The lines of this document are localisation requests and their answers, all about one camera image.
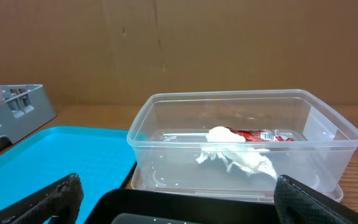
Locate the white napkin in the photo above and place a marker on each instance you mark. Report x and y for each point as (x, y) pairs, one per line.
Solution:
(247, 159)

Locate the black waste tray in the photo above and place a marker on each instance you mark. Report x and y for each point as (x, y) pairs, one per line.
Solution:
(189, 209)

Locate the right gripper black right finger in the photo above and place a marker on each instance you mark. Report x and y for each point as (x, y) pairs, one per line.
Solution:
(298, 203)

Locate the clear plastic waste bin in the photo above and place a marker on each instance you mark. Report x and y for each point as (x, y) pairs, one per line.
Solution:
(170, 129)

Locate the grey dishwasher rack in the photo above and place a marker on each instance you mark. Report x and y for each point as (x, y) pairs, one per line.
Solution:
(25, 108)

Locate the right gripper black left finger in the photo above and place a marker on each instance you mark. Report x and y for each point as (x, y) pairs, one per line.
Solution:
(58, 202)

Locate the teal serving tray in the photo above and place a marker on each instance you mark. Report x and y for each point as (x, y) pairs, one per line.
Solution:
(101, 157)

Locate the red snack wrapper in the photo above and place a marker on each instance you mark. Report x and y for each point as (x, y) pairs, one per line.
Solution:
(260, 135)

